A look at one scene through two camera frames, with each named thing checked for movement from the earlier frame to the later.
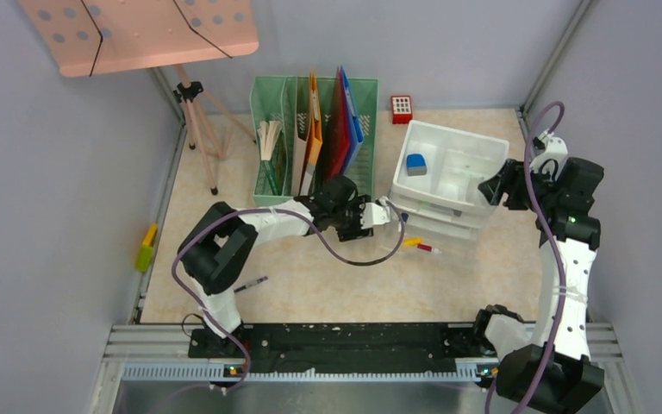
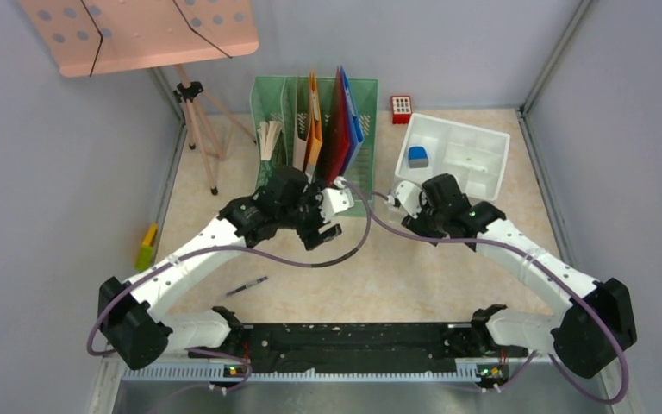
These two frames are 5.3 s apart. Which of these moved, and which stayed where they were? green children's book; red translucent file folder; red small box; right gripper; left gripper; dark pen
Moved: right gripper; left gripper
Stayed: red small box; dark pen; green children's book; red translucent file folder
